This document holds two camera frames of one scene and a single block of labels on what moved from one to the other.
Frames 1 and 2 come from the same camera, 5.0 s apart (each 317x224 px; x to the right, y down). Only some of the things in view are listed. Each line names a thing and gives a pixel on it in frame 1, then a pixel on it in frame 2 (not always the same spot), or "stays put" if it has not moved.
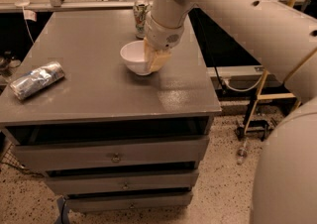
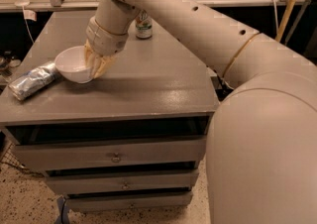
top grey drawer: x=95 y=154 stays put
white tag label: x=30 y=15 stays put
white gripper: x=162 y=37 → x=103 y=41
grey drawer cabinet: x=110 y=139 stays put
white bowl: x=135 y=55 → x=71 y=63
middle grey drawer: x=121 y=181 stays put
